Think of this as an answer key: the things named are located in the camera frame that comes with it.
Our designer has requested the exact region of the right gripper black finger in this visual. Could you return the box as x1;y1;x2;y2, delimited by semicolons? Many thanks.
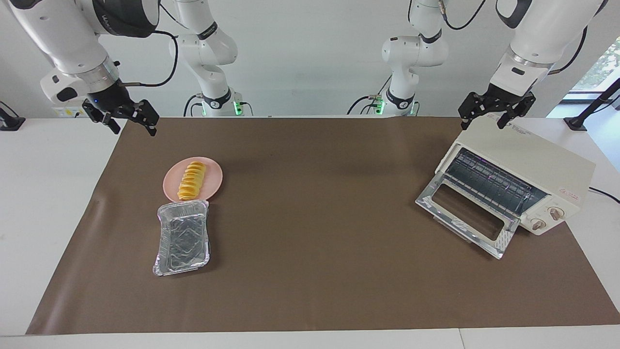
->
122;99;160;137
81;99;122;135

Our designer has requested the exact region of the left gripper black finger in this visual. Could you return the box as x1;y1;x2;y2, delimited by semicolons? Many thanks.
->
497;93;537;130
458;92;492;130

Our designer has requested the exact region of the sliced yellow bread loaf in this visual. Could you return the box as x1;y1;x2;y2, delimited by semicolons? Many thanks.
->
177;161;207;201

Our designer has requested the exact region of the aluminium foil tray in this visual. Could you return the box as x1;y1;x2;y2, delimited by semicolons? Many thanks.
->
153;200;212;277

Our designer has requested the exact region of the white toaster oven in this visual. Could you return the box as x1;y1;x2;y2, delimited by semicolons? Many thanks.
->
415;118;596;260

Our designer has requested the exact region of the pink round plate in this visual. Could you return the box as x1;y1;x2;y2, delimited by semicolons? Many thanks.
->
163;157;224;203

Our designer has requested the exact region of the window with green trees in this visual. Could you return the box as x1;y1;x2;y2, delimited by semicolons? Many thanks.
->
568;36;620;100

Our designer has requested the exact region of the brown table mat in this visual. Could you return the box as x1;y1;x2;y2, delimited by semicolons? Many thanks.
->
27;116;620;335

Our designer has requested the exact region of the white wall power outlet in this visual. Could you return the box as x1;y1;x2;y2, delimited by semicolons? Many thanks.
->
52;103;90;118

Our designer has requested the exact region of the black camera stand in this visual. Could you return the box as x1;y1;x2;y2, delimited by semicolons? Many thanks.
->
0;101;26;131
564;78;620;131

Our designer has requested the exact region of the dark oven wire rack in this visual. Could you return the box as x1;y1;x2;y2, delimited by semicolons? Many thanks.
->
443;148;549;217

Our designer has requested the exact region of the black left arm base cable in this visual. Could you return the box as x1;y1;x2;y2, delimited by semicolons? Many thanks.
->
346;95;386;115

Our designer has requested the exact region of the black oven power cable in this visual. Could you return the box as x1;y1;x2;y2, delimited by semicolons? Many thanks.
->
588;187;620;204

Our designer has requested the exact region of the glass oven door metal frame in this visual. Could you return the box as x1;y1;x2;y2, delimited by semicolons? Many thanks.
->
415;172;520;260

